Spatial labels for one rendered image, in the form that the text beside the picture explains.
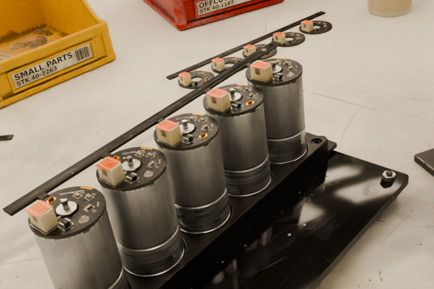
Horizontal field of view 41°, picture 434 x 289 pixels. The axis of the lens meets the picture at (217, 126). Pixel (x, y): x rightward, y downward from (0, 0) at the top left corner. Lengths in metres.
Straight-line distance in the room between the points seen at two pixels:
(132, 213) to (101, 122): 0.17
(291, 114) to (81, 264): 0.11
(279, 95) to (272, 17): 0.24
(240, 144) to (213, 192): 0.02
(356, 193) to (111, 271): 0.12
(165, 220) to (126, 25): 0.33
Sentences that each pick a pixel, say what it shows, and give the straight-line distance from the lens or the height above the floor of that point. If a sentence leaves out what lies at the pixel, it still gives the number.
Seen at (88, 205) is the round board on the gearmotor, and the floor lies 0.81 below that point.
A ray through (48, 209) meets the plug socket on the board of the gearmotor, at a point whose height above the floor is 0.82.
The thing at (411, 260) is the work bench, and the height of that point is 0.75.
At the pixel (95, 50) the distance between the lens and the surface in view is 0.44.
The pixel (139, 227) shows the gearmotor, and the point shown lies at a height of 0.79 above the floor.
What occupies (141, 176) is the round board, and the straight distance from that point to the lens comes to 0.20.
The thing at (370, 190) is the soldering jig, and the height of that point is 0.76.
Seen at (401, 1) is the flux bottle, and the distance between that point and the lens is 0.47.
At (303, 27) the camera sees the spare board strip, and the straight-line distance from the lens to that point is 0.46.
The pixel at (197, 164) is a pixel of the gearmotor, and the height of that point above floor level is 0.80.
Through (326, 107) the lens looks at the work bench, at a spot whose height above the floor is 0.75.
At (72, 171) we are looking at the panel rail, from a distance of 0.22.
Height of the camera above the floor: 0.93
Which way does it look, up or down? 31 degrees down
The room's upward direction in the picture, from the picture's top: 9 degrees counter-clockwise
